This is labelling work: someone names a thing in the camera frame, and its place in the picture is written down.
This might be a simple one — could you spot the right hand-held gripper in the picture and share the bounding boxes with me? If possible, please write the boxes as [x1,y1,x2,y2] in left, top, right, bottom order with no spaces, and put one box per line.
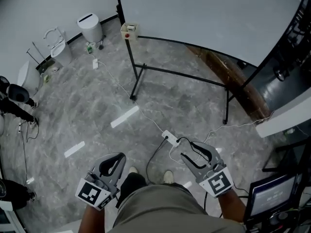
[180,141,235,199]

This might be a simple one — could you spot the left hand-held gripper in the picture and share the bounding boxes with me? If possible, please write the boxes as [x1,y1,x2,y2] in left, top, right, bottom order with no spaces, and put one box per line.
[75,152,127,211]

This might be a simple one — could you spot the white whiteboard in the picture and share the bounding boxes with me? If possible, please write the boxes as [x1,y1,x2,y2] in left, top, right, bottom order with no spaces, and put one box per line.
[113,0,307,125]

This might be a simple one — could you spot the person's right forearm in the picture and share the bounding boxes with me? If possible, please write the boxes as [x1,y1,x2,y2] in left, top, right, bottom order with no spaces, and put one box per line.
[217,188,247,223]

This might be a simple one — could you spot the person's left forearm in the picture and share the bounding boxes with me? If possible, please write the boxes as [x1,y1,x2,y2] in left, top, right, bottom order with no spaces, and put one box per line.
[77,203,106,233]

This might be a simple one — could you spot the person's black trousers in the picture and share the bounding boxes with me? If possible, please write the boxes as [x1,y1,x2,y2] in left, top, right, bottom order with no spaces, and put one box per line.
[115,172,148,209]

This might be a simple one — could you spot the person's right shoe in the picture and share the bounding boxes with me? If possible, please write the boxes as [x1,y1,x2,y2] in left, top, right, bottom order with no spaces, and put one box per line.
[163,170,174,185]

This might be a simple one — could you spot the white power strip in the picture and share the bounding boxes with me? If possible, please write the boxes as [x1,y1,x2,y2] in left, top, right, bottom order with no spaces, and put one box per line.
[161,130,181,147]

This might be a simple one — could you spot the person's olive shirt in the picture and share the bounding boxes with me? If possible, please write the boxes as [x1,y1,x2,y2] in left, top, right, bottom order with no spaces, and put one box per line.
[112,184,246,233]

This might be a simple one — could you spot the black computer monitor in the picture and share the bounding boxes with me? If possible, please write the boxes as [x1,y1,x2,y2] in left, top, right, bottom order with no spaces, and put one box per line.
[243,173,304,225]

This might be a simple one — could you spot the brown wooden plank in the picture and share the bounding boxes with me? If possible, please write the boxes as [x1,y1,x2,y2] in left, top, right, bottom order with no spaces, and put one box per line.
[186,45,271,121]

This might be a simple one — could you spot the white table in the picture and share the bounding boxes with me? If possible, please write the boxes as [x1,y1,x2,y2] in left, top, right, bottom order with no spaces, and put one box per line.
[256,100,311,139]

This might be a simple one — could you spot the white rounded appliance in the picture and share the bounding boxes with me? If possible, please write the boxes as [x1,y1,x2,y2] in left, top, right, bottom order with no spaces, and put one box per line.
[17,60,41,95]

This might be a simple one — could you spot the white toilet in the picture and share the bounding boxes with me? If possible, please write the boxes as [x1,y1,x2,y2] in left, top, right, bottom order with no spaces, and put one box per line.
[43,27,73,67]

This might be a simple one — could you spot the beige holder box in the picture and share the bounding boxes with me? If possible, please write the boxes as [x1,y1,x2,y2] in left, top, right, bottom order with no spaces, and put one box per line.
[121,22,139,41]

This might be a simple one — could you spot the thin metal pole stand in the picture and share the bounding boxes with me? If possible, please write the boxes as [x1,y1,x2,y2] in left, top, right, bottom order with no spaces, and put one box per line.
[26,41,47,66]

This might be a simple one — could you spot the white cylindrical bin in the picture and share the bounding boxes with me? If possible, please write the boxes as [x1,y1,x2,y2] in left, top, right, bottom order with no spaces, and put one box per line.
[77,13,104,44]

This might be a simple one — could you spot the black equipment rack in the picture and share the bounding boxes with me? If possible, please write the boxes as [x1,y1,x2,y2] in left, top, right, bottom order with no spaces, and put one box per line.
[272,0,311,83]

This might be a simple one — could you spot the black power cable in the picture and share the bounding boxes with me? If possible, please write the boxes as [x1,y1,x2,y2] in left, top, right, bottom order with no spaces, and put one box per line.
[145,138,168,184]

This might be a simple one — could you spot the long white floor cable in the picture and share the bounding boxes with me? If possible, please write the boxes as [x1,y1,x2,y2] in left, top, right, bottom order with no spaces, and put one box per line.
[97,60,169,133]

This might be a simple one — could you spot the thin black floor cable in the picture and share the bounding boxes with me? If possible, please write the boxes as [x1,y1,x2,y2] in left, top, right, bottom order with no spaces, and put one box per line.
[18,119,40,187]

